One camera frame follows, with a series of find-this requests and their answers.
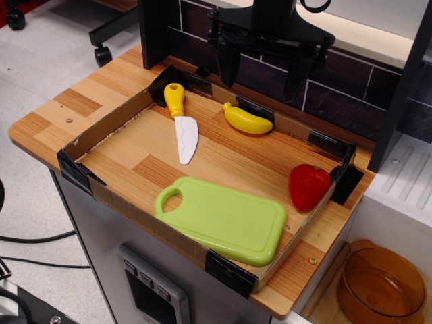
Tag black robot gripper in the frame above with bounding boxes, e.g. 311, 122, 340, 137
208, 1, 335, 103

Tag yellow handled white toy knife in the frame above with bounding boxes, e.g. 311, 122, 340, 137
163, 83, 199, 165

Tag green plastic cutting board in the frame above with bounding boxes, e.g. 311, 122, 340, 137
154, 177, 287, 267

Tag yellow toy banana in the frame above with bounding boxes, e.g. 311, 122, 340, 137
223, 102, 273, 135

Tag red toy strawberry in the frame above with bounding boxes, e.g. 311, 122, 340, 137
289, 164, 331, 211

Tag black rolling chair base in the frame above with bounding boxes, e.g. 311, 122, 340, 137
89, 0, 138, 67

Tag white toy sink drainboard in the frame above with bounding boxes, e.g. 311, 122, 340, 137
365, 135, 431, 223

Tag orange transparent plastic bowl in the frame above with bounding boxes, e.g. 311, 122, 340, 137
337, 240, 427, 323

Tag grey toy oven panel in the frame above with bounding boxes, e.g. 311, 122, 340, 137
117, 245, 192, 323

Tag black upright post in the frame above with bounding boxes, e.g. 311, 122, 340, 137
138, 0, 180, 70

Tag black right frame post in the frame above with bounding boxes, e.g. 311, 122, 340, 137
368, 1, 431, 173

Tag black floor cable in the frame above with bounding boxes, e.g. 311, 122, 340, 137
0, 230, 76, 244

